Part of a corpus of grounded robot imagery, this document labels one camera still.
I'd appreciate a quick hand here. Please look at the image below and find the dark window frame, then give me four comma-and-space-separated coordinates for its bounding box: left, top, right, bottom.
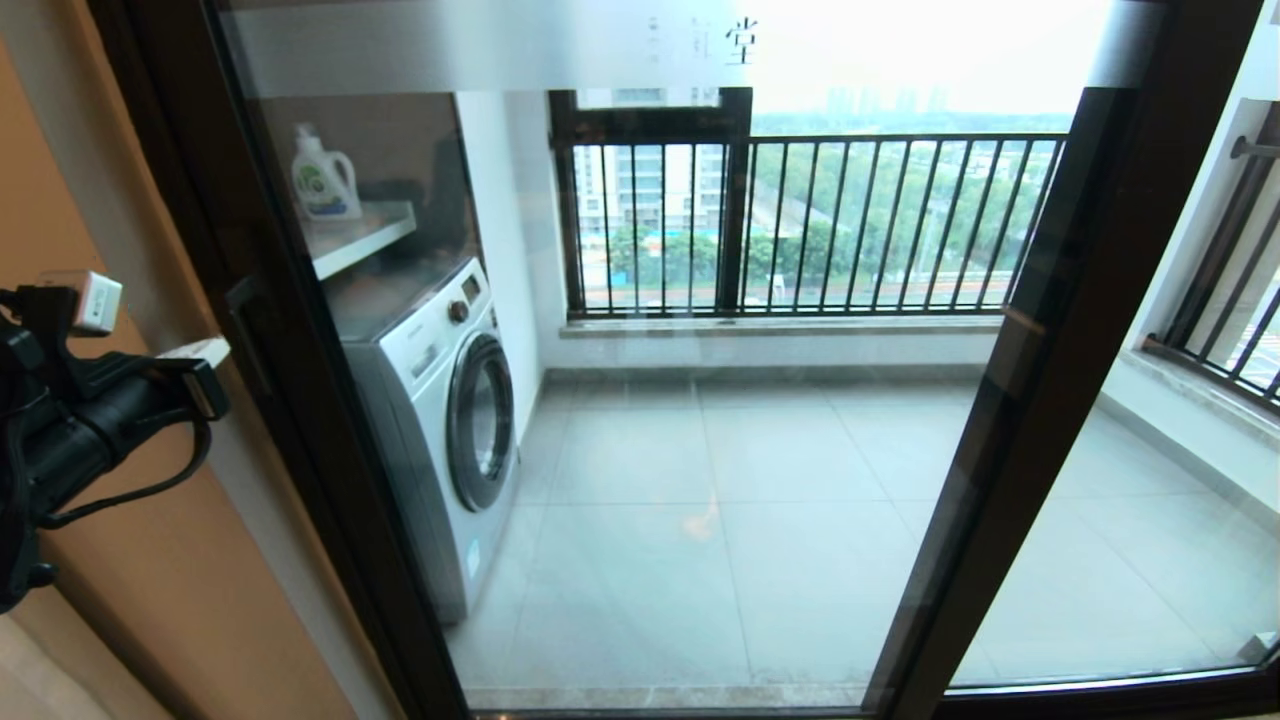
548, 88, 756, 317

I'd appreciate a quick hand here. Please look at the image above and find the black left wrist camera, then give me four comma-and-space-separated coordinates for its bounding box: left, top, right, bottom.
0, 285, 86, 411

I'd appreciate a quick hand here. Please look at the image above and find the white left camera plug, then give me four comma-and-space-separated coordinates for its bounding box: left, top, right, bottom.
40, 270, 123, 336

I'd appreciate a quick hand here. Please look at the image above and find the built-in laundry cabinet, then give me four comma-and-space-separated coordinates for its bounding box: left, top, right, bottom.
230, 90, 486, 271

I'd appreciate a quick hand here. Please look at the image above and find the white cabinet shelf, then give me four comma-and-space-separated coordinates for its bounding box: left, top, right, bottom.
300, 202, 419, 281

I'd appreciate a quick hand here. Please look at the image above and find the beige curtain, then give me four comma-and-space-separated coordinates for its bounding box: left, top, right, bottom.
0, 590, 171, 720

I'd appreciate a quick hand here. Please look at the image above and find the black left camera cable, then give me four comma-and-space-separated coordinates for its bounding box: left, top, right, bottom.
35, 415, 213, 531

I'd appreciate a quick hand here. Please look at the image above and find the stone door threshold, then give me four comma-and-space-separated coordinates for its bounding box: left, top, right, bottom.
465, 684, 871, 709

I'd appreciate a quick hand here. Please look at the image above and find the silver front-load washing machine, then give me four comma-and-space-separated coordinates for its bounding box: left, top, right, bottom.
335, 256, 523, 623

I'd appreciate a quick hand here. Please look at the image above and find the dark framed sliding glass door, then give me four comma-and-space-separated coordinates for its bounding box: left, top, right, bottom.
120, 0, 1271, 720

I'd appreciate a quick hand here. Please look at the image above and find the stone window sill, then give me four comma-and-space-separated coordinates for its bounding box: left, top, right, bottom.
560, 314, 1006, 341

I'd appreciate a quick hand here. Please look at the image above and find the white laundry detergent bottle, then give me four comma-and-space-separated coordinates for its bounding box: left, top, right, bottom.
290, 124, 365, 223

